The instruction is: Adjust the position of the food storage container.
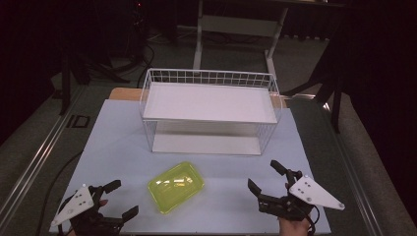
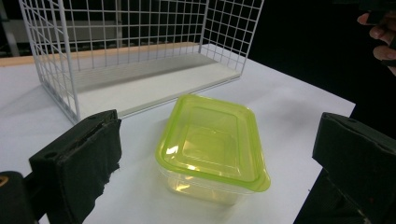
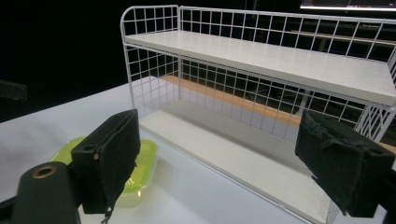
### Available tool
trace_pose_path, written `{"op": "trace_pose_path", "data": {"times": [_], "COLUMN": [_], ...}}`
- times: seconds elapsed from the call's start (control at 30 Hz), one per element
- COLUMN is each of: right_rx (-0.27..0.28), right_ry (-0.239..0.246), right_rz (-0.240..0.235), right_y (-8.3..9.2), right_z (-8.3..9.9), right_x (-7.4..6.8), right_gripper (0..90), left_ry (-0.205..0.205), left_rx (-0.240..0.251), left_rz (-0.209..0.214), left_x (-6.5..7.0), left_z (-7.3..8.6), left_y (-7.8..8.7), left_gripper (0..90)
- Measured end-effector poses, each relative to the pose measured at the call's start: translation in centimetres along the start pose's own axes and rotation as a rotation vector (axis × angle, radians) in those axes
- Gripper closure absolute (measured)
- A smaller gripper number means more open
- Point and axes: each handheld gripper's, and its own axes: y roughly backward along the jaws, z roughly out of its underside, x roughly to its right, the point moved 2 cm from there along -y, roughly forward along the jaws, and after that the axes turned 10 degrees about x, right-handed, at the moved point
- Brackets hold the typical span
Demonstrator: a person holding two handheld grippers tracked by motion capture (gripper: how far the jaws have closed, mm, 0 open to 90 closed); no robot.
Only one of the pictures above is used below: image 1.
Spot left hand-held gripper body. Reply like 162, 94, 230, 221
50, 184, 127, 236

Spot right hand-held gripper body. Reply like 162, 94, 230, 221
258, 168, 346, 222

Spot yellow-green plastic tray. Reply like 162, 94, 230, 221
147, 160, 206, 215

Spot white wire shelf rack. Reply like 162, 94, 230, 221
139, 68, 283, 157

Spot person's left hand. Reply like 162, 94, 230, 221
65, 199, 109, 236

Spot person's right hand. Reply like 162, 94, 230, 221
277, 215, 311, 236

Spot light blue table mat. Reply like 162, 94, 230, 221
48, 98, 332, 236

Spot black floor socket plate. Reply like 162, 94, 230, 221
66, 114, 91, 129

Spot black stand legs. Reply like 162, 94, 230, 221
58, 48, 132, 116
280, 19, 349, 135

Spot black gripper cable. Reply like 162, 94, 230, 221
306, 206, 321, 235

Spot black cable on floor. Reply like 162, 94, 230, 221
33, 149, 84, 236

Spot metal floor rail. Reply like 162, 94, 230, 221
323, 101, 386, 236
0, 84, 87, 224

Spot black cable bundle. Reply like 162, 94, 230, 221
129, 3, 155, 89

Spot white metal desk frame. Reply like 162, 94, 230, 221
192, 0, 345, 80

